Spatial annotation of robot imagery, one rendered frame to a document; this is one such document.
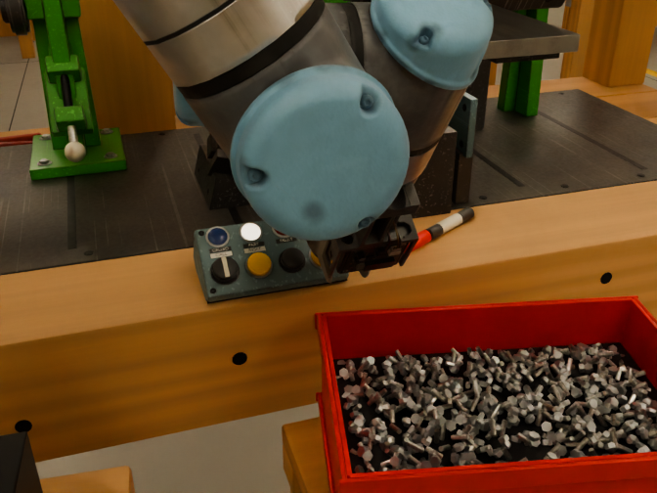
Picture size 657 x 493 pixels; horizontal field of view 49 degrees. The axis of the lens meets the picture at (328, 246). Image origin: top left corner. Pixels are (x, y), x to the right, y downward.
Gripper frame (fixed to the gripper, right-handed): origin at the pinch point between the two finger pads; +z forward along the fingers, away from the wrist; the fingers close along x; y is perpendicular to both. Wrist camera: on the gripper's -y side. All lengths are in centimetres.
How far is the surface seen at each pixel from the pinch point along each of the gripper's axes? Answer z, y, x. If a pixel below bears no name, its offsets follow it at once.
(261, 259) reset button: 1.1, -0.2, -6.9
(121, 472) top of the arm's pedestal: -1.0, 18.1, -22.8
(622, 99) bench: 35, -39, 77
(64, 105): 18.8, -36.2, -24.9
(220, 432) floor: 124, -12, -3
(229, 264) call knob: 1.1, -0.2, -10.2
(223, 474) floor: 115, 0, -5
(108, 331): 3.5, 3.7, -22.6
